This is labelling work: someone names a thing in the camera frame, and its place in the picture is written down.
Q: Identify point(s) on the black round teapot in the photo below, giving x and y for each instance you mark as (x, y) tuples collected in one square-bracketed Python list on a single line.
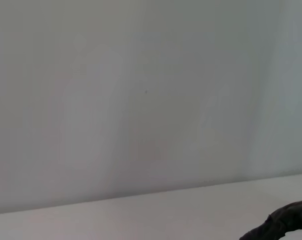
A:
[(281, 221)]

